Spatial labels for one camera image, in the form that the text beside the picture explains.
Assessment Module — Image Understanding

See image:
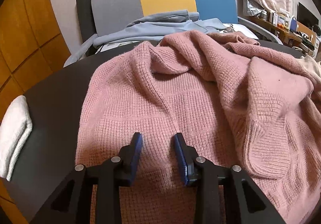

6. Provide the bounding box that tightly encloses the pink knitted sweater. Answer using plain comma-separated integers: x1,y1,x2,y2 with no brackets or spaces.
76,31,320,223

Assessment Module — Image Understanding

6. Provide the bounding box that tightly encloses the white folded towel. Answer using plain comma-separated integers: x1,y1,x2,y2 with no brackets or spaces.
1,95,33,181

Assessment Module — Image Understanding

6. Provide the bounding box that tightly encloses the beige cloth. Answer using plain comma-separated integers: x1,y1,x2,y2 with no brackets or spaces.
300,56,321,80

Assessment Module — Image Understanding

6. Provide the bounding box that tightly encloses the white printed pillow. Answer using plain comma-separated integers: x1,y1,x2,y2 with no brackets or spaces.
93,20,258,52

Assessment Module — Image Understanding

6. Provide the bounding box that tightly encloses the cluttered wooden shelf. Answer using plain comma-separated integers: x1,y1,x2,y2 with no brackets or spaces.
249,3,320,58

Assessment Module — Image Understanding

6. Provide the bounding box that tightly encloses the black rolled mat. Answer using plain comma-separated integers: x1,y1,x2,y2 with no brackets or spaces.
76,0,96,42

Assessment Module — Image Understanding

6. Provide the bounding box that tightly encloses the grey blue garment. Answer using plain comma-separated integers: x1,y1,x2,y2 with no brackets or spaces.
63,9,228,67

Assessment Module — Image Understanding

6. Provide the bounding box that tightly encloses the grey yellow blue chair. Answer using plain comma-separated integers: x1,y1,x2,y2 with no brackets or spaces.
63,0,283,67

